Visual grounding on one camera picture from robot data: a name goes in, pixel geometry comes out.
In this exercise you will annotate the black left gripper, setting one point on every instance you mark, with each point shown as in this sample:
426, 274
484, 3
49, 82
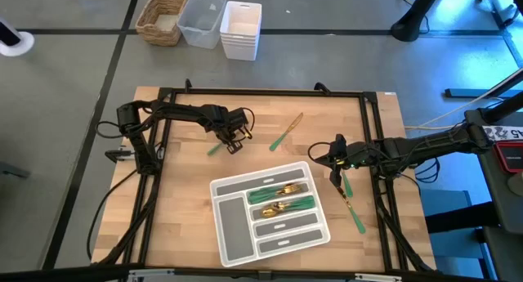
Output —
218, 120

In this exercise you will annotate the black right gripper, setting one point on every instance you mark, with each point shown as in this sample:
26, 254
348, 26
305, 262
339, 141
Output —
355, 155

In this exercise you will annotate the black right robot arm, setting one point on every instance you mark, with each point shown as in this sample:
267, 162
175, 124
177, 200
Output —
433, 143

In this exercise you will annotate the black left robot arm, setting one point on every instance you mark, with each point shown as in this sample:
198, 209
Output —
180, 112

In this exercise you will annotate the white cutlery tray grey liners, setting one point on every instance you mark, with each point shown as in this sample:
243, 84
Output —
235, 233

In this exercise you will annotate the stack of white bins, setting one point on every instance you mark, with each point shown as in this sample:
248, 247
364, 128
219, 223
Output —
241, 49

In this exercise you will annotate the black clamp silver jaw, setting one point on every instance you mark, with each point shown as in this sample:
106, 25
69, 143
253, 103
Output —
118, 154

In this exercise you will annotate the clear plastic bin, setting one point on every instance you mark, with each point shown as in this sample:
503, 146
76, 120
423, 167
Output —
200, 28

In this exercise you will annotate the woven wicker basket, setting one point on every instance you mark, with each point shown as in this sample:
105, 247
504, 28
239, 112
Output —
161, 40

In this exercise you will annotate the black floor beam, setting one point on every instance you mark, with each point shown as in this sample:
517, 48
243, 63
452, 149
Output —
461, 93

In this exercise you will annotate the black stand foot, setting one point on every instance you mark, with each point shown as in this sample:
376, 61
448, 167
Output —
408, 28

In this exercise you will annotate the black equipment cart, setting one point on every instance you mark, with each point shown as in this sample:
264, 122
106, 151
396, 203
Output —
486, 184

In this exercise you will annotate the white printed label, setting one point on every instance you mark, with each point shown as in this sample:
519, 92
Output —
502, 133

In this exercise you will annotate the black device red rim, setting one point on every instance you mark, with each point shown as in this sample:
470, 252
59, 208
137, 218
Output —
512, 157

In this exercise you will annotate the grey round disc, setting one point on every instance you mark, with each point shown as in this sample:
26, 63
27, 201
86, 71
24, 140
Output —
518, 186

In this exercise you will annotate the grey floor object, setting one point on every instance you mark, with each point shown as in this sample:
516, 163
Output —
14, 170

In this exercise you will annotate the black pole white round base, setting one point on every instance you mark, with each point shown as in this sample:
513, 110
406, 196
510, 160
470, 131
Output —
22, 43

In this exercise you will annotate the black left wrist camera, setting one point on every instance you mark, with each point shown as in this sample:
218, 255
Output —
240, 117

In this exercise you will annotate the black metal table frame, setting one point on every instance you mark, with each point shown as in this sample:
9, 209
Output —
265, 92

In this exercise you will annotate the silver aluminium bracket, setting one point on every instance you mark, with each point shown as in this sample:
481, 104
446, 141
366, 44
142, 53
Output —
378, 278
151, 273

